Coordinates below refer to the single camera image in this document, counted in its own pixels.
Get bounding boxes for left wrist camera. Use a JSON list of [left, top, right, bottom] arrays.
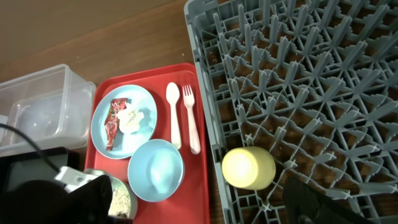
[[54, 166, 97, 193]]

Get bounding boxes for white tissue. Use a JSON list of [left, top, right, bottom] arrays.
[[116, 109, 144, 134]]

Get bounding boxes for clear plastic bin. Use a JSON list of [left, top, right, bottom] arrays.
[[1, 64, 96, 149]]

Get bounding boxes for yellow plastic cup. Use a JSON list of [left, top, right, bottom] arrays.
[[221, 146, 276, 190]]

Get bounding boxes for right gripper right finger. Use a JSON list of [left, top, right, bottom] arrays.
[[283, 177, 372, 224]]

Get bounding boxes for light blue bowl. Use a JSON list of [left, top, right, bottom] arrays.
[[127, 139, 185, 202]]

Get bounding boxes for white plastic fork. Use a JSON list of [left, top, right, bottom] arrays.
[[183, 85, 201, 154]]

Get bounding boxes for grey dishwasher rack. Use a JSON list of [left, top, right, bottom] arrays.
[[184, 0, 397, 223]]

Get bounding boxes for black plastic tray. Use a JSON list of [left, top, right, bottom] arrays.
[[1, 147, 80, 193]]

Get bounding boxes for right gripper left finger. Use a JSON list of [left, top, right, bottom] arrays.
[[1, 175, 112, 224]]

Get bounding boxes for red serving tray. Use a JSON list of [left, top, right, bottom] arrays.
[[94, 63, 210, 223]]

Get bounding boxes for red snack wrapper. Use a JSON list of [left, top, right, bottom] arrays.
[[104, 98, 127, 151]]

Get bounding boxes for light blue plate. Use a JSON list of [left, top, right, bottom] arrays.
[[91, 85, 157, 159]]

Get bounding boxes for mint green bowl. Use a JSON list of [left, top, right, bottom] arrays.
[[84, 169, 137, 220]]

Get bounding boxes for rice and food scraps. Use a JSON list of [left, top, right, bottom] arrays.
[[108, 183, 131, 218]]

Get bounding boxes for white plastic spoon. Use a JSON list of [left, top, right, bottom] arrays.
[[166, 82, 182, 149]]

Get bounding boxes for left black cable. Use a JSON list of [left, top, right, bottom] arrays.
[[0, 123, 62, 174]]

